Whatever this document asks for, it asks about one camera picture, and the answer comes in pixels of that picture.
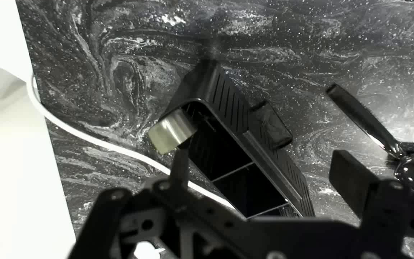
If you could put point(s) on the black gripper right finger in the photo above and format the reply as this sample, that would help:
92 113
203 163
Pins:
354 182

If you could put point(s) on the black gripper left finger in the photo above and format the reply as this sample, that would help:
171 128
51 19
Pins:
178 177

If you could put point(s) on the shiny metal cup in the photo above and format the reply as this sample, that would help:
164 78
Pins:
171 131

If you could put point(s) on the black clamp tool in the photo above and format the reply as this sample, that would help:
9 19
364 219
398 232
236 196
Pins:
400 153

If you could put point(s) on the black compartment organizer box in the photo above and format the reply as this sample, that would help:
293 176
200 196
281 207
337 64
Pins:
233 148

